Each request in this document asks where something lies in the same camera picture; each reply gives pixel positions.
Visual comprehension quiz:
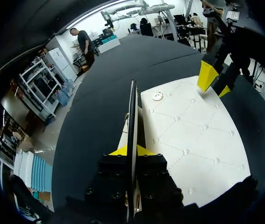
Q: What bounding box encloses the person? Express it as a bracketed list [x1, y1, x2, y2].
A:
[201, 0, 227, 54]
[69, 28, 96, 69]

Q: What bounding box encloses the white quilted handbag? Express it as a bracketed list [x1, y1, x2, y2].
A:
[117, 76, 252, 223]

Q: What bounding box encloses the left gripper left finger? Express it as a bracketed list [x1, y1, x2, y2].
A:
[85, 144, 130, 207]

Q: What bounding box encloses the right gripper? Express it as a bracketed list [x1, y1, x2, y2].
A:
[197, 0, 265, 98]

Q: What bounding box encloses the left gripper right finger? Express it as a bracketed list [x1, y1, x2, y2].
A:
[135, 144, 185, 209]

